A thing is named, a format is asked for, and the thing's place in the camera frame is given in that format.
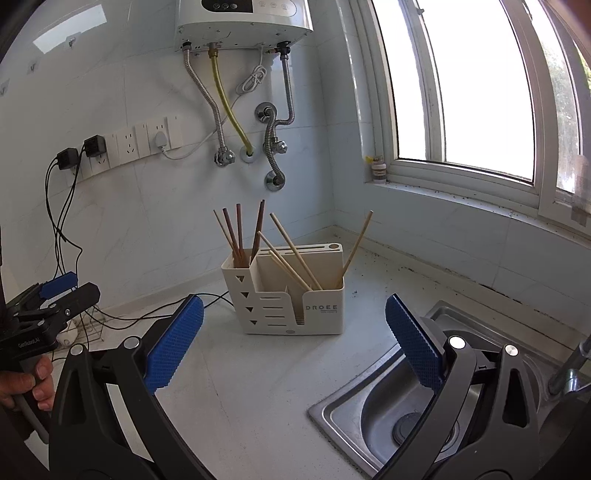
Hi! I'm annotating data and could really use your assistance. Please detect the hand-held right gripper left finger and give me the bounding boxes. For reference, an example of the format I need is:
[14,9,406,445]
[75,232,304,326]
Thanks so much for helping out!
[48,294,218,480]

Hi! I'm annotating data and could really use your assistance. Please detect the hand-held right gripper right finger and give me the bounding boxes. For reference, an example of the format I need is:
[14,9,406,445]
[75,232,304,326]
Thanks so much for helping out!
[379,294,541,480]

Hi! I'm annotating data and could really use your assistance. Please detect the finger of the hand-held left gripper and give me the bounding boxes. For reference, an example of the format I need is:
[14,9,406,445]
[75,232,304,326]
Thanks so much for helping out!
[43,283,101,325]
[9,271,79,313]

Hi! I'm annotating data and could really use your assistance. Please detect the cream plastic utensil holder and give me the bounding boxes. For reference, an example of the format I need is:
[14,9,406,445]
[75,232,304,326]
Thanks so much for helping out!
[221,243,345,335]

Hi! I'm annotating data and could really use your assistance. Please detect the person's left hand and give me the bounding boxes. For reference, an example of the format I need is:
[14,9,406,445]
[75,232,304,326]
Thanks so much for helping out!
[0,357,56,413]

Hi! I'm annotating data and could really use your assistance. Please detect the stainless steel sink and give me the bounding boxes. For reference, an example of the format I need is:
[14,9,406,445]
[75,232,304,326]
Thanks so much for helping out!
[307,300,591,479]

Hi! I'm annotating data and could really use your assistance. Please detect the steel faucet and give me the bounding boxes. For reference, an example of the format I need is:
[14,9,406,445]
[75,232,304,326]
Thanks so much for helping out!
[547,333,591,397]

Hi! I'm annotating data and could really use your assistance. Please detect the small filter jar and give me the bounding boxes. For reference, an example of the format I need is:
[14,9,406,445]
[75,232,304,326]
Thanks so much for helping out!
[367,154,387,184]

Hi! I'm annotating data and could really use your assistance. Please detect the white water heater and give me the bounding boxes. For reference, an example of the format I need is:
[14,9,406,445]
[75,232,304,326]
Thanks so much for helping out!
[175,0,315,51]

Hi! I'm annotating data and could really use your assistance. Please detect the metal wire rack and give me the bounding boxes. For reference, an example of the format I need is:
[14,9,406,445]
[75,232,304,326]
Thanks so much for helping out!
[69,302,106,344]

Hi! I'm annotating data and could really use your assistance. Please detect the black charging cable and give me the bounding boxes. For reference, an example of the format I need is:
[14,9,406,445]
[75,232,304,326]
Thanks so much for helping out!
[55,147,185,330]
[44,154,234,333]

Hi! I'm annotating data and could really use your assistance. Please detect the row of white wall sockets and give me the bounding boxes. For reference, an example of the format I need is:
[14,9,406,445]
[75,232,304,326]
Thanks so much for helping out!
[65,115,182,183]

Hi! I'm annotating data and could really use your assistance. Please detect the white power cable with plug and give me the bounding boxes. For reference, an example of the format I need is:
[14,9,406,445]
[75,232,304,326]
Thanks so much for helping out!
[154,46,269,160]

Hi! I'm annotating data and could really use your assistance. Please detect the short steel hose with flanges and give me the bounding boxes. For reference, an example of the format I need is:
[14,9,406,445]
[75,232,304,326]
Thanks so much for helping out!
[255,102,285,191]

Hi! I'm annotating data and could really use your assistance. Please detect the white window frame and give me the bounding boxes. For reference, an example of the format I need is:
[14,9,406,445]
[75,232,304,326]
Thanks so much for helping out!
[346,0,591,220]

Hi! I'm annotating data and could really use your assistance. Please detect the long steel corrugated hose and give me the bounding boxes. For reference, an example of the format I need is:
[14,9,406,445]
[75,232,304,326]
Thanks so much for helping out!
[182,41,229,155]

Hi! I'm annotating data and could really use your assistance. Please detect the yellow gas hose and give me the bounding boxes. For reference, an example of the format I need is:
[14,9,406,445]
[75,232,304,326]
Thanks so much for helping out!
[209,42,254,155]

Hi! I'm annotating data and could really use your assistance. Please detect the bent steel corrugated hose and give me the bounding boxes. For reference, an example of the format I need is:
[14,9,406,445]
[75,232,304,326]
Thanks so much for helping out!
[265,41,296,146]

